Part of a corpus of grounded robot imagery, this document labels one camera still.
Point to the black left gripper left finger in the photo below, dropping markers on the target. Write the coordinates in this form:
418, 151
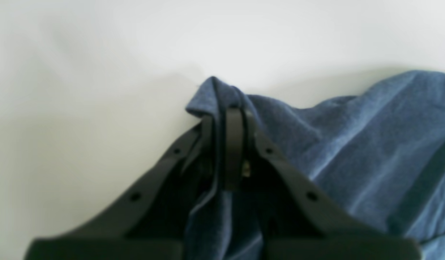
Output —
147, 222

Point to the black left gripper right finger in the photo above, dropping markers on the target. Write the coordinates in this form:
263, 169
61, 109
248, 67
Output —
298, 221

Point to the dark blue T-shirt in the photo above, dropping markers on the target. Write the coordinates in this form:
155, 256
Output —
380, 156

